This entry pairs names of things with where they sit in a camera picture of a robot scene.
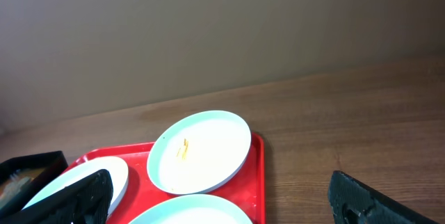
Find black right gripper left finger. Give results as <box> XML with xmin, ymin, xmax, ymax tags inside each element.
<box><xmin>1</xmin><ymin>169</ymin><xmax>113</xmax><ymax>224</ymax></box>

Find white plate with sauce smear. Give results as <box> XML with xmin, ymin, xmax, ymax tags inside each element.
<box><xmin>130</xmin><ymin>194</ymin><xmax>252</xmax><ymax>224</ymax></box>

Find red plastic tray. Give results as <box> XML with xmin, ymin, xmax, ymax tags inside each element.
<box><xmin>68</xmin><ymin>133</ymin><xmax>266</xmax><ymax>223</ymax></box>

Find black water tray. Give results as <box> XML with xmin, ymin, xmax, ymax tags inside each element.
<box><xmin>1</xmin><ymin>151</ymin><xmax>68</xmax><ymax>218</ymax></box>

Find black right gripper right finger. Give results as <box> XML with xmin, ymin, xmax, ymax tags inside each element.
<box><xmin>327</xmin><ymin>170</ymin><xmax>437</xmax><ymax>224</ymax></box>

